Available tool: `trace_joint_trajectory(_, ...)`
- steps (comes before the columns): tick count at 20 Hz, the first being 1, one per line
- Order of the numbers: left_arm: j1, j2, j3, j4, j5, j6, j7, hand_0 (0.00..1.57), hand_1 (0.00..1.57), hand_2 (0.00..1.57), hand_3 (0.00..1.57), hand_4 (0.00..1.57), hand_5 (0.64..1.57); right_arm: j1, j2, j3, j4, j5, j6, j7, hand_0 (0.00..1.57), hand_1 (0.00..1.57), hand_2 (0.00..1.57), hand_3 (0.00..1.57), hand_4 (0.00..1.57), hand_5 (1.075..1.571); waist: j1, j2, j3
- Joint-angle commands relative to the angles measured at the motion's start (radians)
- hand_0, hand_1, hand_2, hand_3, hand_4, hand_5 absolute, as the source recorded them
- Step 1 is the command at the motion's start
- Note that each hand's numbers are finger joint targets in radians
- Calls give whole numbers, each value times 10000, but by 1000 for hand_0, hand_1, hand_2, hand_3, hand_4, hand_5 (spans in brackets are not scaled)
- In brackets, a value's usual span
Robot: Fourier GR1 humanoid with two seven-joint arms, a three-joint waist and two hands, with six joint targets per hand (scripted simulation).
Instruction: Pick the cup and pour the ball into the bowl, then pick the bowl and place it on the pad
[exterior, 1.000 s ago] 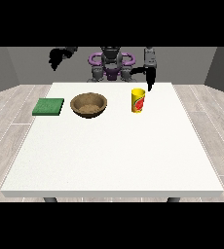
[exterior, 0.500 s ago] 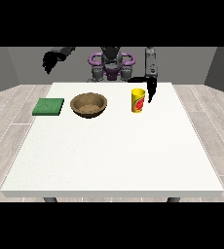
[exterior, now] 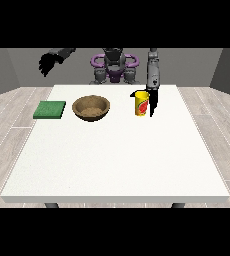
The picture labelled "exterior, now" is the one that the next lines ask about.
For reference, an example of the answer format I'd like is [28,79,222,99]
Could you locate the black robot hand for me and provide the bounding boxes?
[38,50,65,78]
[129,87,160,118]

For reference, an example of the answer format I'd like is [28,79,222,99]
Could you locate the yellow cup with melon print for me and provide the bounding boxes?
[134,90,151,117]

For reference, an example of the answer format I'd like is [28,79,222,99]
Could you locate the green square pad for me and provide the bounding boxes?
[32,100,67,120]

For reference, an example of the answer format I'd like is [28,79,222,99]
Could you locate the brown wooden bowl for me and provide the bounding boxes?
[71,94,111,123]

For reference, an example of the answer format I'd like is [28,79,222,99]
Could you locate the grey robot trunk purple rings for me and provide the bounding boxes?
[89,48,141,86]

